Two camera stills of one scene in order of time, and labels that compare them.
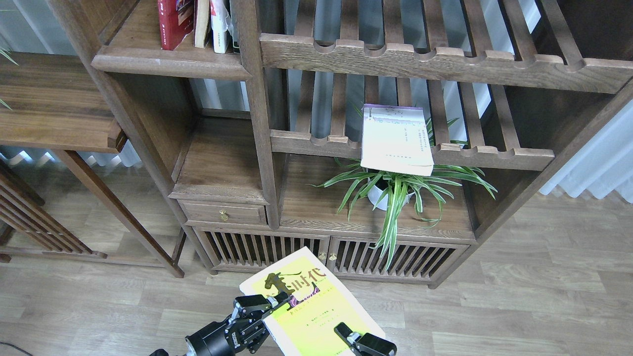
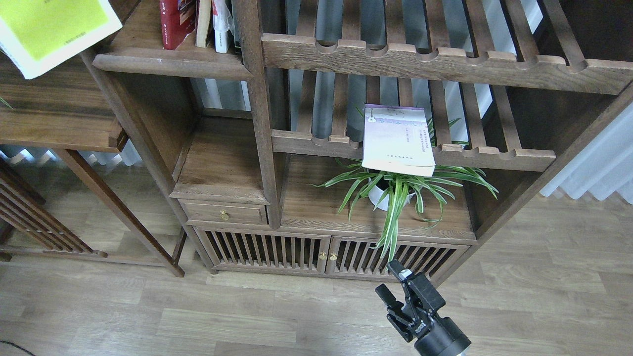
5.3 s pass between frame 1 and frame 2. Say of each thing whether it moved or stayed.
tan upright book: stayed
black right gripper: moved
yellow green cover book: moved
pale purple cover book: stayed
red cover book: stayed
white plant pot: stayed
